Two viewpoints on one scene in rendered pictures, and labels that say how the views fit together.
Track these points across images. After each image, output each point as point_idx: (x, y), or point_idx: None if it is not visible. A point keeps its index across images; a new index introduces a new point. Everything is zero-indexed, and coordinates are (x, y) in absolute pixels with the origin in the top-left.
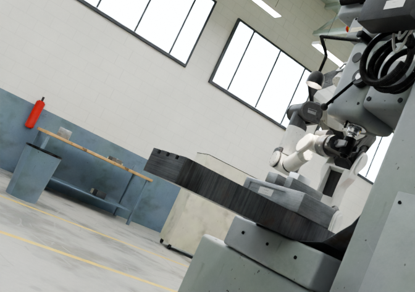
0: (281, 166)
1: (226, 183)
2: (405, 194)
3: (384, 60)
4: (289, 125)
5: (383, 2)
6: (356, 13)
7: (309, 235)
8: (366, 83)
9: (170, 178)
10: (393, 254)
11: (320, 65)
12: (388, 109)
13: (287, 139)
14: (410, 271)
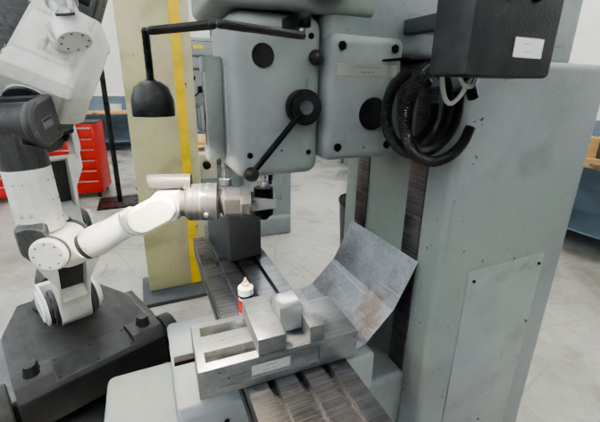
0: (83, 258)
1: None
2: (477, 271)
3: (339, 74)
4: (19, 171)
5: (509, 38)
6: None
7: None
8: (421, 164)
9: None
10: (475, 321)
11: (149, 63)
12: (365, 156)
13: (41, 203)
14: (489, 323)
